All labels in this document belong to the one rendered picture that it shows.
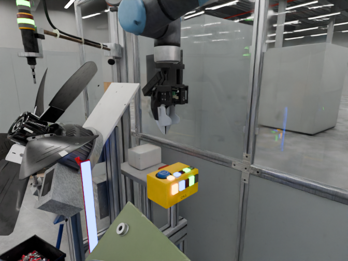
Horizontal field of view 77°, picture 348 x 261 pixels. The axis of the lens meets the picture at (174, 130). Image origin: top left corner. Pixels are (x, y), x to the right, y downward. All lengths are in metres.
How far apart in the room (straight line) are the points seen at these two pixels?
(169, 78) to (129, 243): 0.47
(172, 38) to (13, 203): 0.74
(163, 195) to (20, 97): 5.85
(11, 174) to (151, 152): 0.70
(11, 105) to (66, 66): 1.57
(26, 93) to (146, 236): 6.21
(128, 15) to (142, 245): 0.46
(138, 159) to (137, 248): 1.07
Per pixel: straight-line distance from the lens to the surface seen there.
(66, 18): 13.68
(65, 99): 0.96
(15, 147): 0.98
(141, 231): 0.24
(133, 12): 0.54
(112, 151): 1.13
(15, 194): 0.94
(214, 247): 1.42
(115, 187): 1.21
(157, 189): 0.73
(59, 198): 0.86
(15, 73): 6.36
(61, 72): 6.47
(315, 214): 1.05
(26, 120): 0.92
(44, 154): 0.71
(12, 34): 13.17
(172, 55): 0.62
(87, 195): 0.61
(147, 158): 1.31
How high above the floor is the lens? 1.39
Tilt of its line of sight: 14 degrees down
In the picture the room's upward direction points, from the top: straight up
